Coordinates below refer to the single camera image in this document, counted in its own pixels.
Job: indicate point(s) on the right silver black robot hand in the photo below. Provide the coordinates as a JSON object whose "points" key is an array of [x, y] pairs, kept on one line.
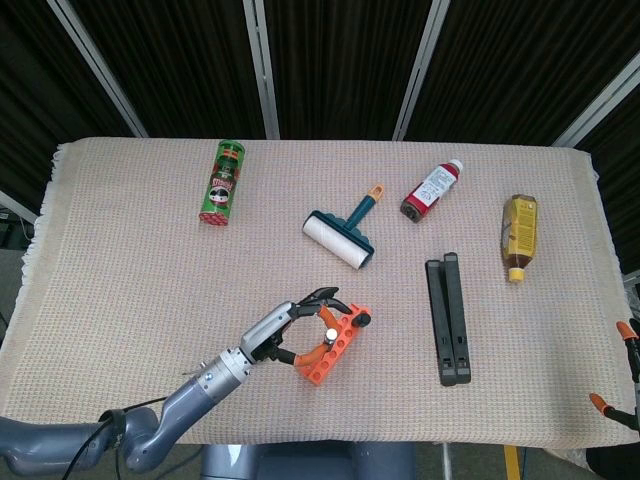
{"points": [[637, 370]]}

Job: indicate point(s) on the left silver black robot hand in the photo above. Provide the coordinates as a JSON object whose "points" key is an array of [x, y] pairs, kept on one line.
{"points": [[265, 330]]}

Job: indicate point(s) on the orange screwdriver holder block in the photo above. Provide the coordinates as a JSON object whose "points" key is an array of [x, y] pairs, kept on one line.
{"points": [[312, 376]]}

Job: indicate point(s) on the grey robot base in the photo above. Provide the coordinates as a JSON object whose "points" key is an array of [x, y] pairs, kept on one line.
{"points": [[300, 465]]}

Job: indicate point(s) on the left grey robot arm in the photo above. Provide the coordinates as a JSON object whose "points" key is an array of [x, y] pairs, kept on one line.
{"points": [[200, 395]]}

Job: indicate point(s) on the black rectangular bars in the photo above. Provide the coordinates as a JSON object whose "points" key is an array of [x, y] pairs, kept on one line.
{"points": [[450, 320]]}

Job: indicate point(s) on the teal lint roller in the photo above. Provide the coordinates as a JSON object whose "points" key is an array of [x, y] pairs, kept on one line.
{"points": [[335, 240]]}

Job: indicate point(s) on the green Pringles can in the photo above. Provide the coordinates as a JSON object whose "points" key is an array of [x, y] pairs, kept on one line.
{"points": [[222, 185]]}

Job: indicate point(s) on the beige woven table cloth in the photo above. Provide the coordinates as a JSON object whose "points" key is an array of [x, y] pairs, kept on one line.
{"points": [[125, 225]]}

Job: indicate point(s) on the brown tea bottle yellow label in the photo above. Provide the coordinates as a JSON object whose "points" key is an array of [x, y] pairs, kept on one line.
{"points": [[520, 235]]}

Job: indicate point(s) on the white table leg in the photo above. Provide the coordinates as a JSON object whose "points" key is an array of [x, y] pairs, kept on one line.
{"points": [[446, 465]]}

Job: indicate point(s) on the red juice bottle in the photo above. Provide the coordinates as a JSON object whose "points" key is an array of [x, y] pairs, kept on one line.
{"points": [[430, 192]]}

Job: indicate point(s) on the white partition post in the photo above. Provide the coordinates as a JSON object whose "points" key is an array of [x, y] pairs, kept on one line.
{"points": [[418, 70], [15, 205], [99, 70], [600, 105], [261, 70]]}

